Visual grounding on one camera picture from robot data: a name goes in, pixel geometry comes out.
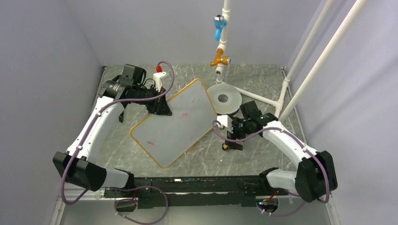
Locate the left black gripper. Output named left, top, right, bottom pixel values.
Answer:
left=133, top=85, right=172, bottom=116

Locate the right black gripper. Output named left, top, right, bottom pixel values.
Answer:
left=225, top=116, right=252, bottom=150

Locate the yellow black eraser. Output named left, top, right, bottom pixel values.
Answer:
left=222, top=142, right=244, bottom=151

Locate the yellow-framed whiteboard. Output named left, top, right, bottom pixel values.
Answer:
left=130, top=78, right=217, bottom=168

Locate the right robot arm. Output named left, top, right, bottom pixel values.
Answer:
left=217, top=101, right=338, bottom=203

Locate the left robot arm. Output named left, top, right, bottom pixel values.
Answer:
left=53, top=64, right=172, bottom=197

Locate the white perforated disc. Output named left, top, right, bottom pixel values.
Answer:
left=207, top=83, right=242, bottom=115

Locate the blue valve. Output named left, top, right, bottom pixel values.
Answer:
left=214, top=15, right=227, bottom=41

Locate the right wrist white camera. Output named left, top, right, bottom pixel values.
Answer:
left=216, top=115, right=232, bottom=133

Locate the wrist white camera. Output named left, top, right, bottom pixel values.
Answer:
left=216, top=115, right=232, bottom=133
left=153, top=65, right=168, bottom=93

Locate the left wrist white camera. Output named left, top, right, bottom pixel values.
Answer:
left=153, top=65, right=168, bottom=93

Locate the white PVC pipe frame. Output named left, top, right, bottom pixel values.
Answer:
left=227, top=0, right=367, bottom=122

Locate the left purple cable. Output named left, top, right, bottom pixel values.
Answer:
left=60, top=61, right=176, bottom=225

